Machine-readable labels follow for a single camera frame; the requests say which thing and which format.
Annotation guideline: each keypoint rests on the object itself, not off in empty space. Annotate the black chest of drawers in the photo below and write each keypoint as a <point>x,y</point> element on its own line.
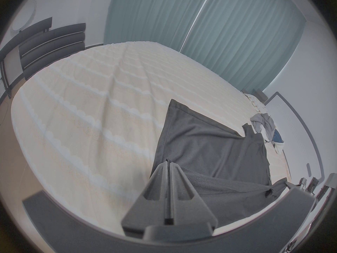
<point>52,49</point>

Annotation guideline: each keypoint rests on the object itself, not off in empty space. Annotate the grey bedside table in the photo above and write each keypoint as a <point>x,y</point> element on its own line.
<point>259,93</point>

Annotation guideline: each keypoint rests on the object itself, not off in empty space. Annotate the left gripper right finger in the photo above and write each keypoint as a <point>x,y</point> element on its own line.
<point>189,212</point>

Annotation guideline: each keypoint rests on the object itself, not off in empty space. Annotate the black T-shirt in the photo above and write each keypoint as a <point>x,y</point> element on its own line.
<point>205,141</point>

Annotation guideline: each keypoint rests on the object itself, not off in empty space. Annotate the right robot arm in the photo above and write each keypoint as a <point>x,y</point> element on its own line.
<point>329,180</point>

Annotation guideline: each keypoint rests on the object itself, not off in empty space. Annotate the blue-green curtain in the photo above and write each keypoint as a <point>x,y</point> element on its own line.
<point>152,14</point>
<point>242,35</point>

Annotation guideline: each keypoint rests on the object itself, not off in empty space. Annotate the bed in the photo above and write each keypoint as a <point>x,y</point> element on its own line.
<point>92,101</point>

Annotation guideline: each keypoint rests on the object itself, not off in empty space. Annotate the white printed pillow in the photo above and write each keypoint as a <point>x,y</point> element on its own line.
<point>254,103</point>

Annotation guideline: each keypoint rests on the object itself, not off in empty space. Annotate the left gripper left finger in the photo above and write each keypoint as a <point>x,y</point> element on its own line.
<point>150,212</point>

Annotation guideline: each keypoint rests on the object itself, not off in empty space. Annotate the black dressing table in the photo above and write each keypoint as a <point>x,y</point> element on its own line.
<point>15,39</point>

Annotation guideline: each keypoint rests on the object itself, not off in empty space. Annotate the pile of clothes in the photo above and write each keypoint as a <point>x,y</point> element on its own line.
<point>266,128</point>

